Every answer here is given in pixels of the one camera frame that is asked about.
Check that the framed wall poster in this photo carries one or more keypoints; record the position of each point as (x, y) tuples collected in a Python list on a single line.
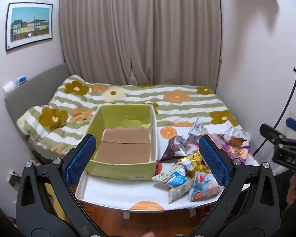
[(29, 26)]

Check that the gold snack packet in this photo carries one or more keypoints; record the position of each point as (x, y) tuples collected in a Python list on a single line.
[(194, 161)]

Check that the light blue snack packet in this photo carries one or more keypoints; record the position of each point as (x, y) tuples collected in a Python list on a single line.
[(174, 177)]

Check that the person's left hand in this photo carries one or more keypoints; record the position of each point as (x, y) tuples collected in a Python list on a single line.
[(147, 234)]

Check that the beige curtain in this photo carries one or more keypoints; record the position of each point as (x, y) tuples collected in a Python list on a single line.
[(138, 29)]

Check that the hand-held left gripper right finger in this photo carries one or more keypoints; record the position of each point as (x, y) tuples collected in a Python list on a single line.
[(213, 160)]

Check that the beige snack packet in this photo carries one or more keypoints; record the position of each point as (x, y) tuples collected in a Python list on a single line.
[(180, 193)]

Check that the floral striped blanket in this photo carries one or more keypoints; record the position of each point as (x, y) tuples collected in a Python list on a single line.
[(187, 106)]

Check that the pale pink snack packet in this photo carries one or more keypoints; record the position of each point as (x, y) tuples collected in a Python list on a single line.
[(215, 138)]

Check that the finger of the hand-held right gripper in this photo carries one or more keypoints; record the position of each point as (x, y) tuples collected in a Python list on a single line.
[(292, 122), (270, 131)]

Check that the blue and white small object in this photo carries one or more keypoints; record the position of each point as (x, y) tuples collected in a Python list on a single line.
[(22, 80)]

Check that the green cardboard box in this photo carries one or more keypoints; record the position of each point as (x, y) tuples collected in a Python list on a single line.
[(118, 171)]

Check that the dark brown snack packet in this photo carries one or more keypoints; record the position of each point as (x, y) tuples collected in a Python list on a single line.
[(177, 145)]

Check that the red and blue snack packet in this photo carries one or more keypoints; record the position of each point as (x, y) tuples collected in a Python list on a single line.
[(202, 187)]

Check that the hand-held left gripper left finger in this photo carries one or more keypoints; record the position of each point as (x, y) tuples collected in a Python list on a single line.
[(80, 158)]

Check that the purple snack packet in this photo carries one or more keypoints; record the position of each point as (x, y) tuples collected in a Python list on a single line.
[(236, 151)]

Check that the white table leg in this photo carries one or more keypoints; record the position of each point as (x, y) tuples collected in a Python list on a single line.
[(193, 212), (125, 215)]

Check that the grey headboard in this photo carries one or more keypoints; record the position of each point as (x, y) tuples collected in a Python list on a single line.
[(37, 88)]

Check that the silver white snack packet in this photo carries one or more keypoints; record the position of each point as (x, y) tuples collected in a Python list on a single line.
[(196, 127)]

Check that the white wall socket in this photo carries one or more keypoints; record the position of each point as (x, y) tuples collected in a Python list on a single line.
[(9, 87)]

